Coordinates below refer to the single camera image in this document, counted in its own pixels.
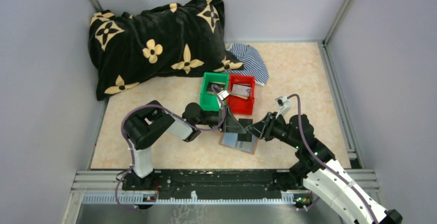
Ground red plastic bin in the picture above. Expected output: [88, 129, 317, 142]
[227, 74, 255, 115]

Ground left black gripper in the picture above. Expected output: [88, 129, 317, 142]
[196, 105, 247, 133]

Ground blue striped cloth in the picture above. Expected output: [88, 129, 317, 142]
[226, 43, 269, 86]

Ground black floral blanket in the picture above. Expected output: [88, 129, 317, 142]
[88, 0, 245, 100]

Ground silver VIP card stack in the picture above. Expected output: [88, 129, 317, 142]
[231, 84, 252, 99]

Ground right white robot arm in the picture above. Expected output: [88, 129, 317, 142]
[246, 94, 403, 223]

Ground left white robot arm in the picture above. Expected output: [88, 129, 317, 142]
[121, 84, 247, 190]

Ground green plastic bin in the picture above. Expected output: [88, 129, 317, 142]
[199, 73, 229, 111]

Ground white toothed cable rail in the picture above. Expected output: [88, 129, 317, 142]
[82, 192, 296, 206]

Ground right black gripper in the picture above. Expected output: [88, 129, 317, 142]
[245, 111, 300, 149]

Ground pink leather card holder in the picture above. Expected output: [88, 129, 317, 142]
[219, 133, 258, 154]

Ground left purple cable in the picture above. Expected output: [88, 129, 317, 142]
[114, 84, 227, 211]

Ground black VIP card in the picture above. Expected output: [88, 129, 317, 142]
[206, 82, 226, 95]

